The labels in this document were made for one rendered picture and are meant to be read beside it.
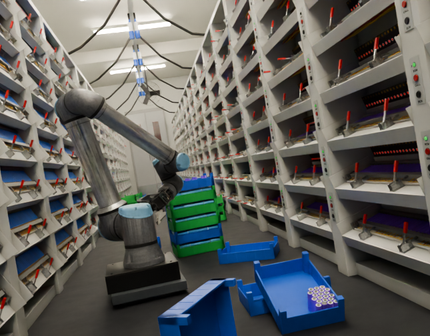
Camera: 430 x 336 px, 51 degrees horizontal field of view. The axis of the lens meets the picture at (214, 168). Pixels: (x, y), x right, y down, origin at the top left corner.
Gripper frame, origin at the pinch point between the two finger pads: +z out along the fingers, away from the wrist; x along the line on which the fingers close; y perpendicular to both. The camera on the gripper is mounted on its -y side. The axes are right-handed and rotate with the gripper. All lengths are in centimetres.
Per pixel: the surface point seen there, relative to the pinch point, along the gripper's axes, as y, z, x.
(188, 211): -19, -58, 20
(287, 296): 57, 49, 47
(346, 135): 98, 11, 23
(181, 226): -26, -52, 23
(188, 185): -10, -64, 8
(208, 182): -2, -71, 15
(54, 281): -63, 12, -4
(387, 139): 112, 35, 26
